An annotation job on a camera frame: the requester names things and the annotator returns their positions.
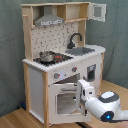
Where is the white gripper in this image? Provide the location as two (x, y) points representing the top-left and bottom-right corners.
(76, 79), (97, 114)

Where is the white toy oven door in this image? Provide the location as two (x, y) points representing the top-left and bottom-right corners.
(48, 83), (91, 124)

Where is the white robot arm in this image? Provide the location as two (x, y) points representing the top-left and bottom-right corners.
(76, 79), (128, 123)

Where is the wooden toy kitchen unit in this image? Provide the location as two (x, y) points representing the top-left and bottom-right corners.
(22, 2), (105, 128)

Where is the grey toy ice dispenser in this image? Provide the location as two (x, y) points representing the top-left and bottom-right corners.
(87, 65), (96, 82)

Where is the right red stove knob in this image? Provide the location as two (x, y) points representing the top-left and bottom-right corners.
(71, 66), (78, 73)

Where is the red stove knob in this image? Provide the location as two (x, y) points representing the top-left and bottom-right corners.
(54, 73), (60, 79)
(71, 66), (78, 73)

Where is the left red stove knob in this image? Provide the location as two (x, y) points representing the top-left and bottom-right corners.
(54, 73), (60, 79)

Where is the grey toy sink basin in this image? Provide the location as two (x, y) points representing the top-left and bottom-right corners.
(66, 47), (94, 56)

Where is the black toy stovetop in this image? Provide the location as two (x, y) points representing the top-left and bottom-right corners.
(35, 53), (71, 67)

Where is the black toy faucet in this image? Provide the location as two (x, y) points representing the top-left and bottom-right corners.
(67, 33), (82, 49)

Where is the small metal cooking pot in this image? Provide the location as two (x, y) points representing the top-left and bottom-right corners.
(39, 51), (55, 62)

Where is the white toy microwave door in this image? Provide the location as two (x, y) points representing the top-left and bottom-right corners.
(87, 3), (107, 22)

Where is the grey toy range hood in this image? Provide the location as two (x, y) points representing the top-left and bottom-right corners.
(33, 5), (64, 27)

